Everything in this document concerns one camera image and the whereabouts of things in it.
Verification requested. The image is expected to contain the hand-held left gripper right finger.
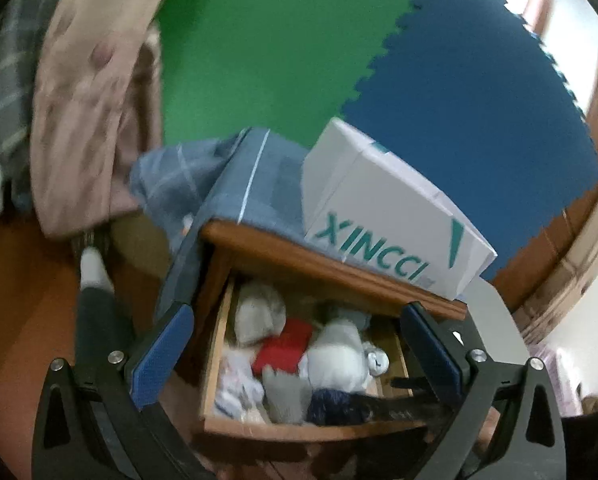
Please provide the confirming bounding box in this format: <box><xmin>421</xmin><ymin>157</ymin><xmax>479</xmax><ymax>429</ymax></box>
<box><xmin>399</xmin><ymin>301</ymin><xmax>567</xmax><ymax>480</ymax></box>

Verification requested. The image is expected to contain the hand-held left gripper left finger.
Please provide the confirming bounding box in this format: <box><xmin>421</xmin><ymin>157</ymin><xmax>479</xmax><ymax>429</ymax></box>
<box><xmin>31</xmin><ymin>302</ymin><xmax>215</xmax><ymax>480</ymax></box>

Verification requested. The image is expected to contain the red sock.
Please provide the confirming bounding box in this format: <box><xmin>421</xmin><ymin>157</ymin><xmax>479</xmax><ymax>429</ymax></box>
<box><xmin>251</xmin><ymin>319</ymin><xmax>314</xmax><ymax>373</ymax></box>

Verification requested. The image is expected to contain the white cardboard box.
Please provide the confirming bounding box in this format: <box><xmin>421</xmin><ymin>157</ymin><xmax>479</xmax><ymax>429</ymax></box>
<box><xmin>301</xmin><ymin>117</ymin><xmax>497</xmax><ymax>301</ymax></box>

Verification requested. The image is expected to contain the pale grey rolled underwear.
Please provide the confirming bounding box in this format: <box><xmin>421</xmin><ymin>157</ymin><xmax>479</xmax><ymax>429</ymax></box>
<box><xmin>234</xmin><ymin>282</ymin><xmax>287</xmax><ymax>346</ymax></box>

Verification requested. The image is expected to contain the small white printed garment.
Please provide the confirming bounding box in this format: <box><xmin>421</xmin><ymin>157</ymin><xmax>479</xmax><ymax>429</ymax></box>
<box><xmin>364</xmin><ymin>342</ymin><xmax>390</xmax><ymax>376</ymax></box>

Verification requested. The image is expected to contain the white patterned cloth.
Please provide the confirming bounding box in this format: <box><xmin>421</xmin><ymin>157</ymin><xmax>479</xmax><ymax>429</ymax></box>
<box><xmin>214</xmin><ymin>350</ymin><xmax>265</xmax><ymax>418</ymax></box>

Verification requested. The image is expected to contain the white bundled garment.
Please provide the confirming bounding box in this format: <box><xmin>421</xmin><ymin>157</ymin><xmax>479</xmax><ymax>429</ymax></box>
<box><xmin>299</xmin><ymin>322</ymin><xmax>375</xmax><ymax>393</ymax></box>

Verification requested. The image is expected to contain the navy patterned garment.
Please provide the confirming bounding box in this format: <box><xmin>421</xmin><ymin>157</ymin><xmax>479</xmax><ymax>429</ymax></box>
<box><xmin>306</xmin><ymin>387</ymin><xmax>375</xmax><ymax>426</ymax></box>

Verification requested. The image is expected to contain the grey sock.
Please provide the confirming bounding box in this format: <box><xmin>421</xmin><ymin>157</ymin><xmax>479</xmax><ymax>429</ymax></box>
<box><xmin>261</xmin><ymin>367</ymin><xmax>312</xmax><ymax>423</ymax></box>

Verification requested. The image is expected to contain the wooden nightstand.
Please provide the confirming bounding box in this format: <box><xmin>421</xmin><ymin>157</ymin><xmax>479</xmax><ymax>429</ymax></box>
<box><xmin>159</xmin><ymin>220</ymin><xmax>470</xmax><ymax>480</ymax></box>

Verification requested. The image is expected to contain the blue checked cloth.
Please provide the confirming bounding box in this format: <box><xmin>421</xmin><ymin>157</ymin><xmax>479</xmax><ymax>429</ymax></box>
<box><xmin>129</xmin><ymin>127</ymin><xmax>310</xmax><ymax>311</ymax></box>

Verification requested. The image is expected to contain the blue foam mat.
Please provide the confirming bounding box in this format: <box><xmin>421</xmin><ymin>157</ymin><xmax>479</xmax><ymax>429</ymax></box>
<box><xmin>339</xmin><ymin>0</ymin><xmax>598</xmax><ymax>286</ymax></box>

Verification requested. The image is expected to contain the beige floral curtain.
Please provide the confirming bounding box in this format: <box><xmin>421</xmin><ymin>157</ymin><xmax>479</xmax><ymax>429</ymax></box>
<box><xmin>29</xmin><ymin>0</ymin><xmax>180</xmax><ymax>238</ymax></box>

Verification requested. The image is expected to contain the green foam mat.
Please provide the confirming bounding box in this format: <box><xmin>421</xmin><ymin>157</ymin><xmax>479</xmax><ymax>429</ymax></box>
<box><xmin>154</xmin><ymin>0</ymin><xmax>465</xmax><ymax>151</ymax></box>

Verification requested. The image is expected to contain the grey plaid cloth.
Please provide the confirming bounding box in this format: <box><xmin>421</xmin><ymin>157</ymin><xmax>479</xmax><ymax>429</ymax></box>
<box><xmin>0</xmin><ymin>0</ymin><xmax>80</xmax><ymax>161</ymax></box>

